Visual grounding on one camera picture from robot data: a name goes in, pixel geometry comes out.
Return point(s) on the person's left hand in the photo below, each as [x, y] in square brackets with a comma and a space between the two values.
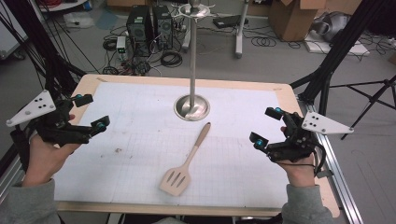
[43, 161]

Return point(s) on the grey rounded device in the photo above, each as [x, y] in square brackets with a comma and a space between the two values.
[331, 26]

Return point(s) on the black tripod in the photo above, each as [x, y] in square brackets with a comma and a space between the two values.
[370, 96]

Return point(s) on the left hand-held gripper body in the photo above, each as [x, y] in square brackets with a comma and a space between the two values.
[53, 127]

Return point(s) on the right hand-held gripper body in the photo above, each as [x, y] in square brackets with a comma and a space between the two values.
[295, 146]

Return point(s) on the white stand leg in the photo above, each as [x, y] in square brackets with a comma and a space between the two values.
[240, 31]

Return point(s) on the black flat box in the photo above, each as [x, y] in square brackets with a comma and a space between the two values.
[229, 21]

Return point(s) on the grey metal clamp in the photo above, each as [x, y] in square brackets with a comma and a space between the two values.
[325, 173]

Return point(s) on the metal utensil hanging stand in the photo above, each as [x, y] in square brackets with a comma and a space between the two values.
[193, 62]

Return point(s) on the white grid mat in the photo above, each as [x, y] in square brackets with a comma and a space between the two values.
[140, 155]

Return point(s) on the aluminium rail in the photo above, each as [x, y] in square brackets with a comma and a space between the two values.
[341, 186]

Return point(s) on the clear plastic bag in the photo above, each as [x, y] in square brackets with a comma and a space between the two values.
[78, 20]

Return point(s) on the white flat board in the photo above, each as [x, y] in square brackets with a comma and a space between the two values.
[358, 48]

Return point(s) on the beige slotted spatula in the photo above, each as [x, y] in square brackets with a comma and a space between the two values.
[176, 182]

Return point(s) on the black frame post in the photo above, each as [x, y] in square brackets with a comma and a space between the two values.
[339, 46]
[37, 40]

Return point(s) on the person's right hand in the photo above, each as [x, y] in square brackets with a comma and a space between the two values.
[300, 174]

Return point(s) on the brown cardboard box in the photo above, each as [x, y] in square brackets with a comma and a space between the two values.
[291, 20]

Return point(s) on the black computer tower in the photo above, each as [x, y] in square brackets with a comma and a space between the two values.
[163, 26]
[138, 29]

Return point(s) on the small white power box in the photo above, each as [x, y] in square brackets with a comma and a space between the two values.
[121, 43]

